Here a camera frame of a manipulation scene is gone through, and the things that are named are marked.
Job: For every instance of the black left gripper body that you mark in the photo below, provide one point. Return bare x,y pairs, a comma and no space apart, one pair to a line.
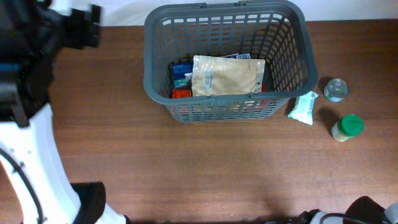
74,31

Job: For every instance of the blue cardboard box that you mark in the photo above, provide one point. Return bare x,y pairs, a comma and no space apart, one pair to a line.
182,72

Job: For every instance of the orange spaghetti packet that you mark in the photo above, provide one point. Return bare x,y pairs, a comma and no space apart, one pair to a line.
182,93

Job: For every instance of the beige grain bag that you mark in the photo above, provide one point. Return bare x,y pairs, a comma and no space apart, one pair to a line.
226,76

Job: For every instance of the grey plastic shopping basket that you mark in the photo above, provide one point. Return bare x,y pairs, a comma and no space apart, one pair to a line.
274,31

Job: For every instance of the white green snack pack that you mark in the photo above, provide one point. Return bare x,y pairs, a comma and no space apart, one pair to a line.
303,108

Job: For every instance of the small metal tin can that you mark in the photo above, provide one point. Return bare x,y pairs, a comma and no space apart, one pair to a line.
336,90

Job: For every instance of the green lid glass jar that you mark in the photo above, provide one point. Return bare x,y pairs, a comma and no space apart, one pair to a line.
347,127

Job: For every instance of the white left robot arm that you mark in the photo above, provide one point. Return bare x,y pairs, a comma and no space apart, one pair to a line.
32,35

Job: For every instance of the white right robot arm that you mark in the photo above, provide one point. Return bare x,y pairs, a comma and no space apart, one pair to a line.
364,210

